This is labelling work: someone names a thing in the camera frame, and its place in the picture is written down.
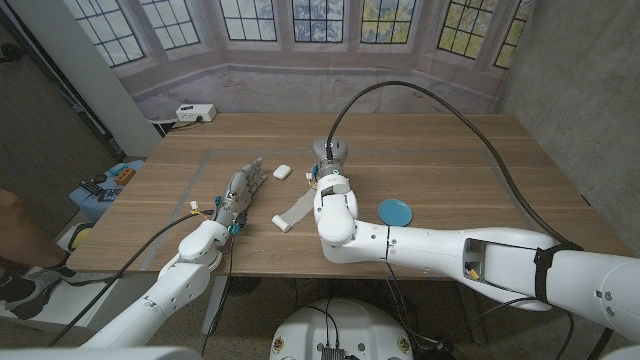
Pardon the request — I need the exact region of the blue storage box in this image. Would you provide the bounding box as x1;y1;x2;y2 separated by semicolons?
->
68;159;146;224

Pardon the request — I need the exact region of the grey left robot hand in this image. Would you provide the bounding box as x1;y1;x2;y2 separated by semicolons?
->
209;157;269;236

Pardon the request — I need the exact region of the orange brick block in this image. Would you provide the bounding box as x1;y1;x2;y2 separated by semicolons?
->
113;167;137;187

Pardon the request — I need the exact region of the white floor mat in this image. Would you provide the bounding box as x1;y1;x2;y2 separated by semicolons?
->
0;234;124;321

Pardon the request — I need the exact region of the black round floor fan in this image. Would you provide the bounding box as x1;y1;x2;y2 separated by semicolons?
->
229;276;263;297

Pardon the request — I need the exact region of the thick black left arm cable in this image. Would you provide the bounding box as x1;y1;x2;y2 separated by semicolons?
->
47;208;217;347

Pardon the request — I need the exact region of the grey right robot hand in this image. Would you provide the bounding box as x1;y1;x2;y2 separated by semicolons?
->
311;137;350;180

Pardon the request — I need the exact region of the white power strip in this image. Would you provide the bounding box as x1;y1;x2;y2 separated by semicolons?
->
175;103;218;124

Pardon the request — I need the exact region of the blue round lid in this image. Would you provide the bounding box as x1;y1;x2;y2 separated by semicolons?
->
377;198;414;228

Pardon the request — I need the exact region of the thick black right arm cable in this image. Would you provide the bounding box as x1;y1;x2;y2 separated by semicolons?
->
325;79;585;252

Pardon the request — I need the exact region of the person's bare leg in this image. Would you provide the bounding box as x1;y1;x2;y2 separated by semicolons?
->
0;188;67;271

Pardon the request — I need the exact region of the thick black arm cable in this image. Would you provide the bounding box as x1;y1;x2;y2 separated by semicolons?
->
47;208;217;347
325;79;585;252

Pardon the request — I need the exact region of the perforated partition panel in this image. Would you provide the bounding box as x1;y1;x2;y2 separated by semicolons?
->
0;9;119;241

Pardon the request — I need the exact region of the white gauze bandage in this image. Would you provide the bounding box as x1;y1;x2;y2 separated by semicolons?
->
271;185;318;234

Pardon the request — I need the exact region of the yellow and black pad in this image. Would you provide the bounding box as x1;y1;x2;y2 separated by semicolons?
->
67;223;95;252

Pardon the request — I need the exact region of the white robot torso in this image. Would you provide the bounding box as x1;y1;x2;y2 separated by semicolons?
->
269;298;415;360

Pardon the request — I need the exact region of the black and grey sneaker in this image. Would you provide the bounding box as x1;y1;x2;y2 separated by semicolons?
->
0;267;114;320

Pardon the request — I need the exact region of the printed window backdrop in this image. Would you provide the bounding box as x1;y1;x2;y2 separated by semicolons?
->
62;0;534;121

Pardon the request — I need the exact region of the grey table leg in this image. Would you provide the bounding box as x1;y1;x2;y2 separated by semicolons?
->
201;275;230;336
457;292;487;345

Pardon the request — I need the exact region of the thin black left wrist cable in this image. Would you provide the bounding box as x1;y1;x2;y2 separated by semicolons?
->
199;233;236;357

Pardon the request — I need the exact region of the grey tape outline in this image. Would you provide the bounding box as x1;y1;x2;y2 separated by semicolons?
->
142;148;539;274

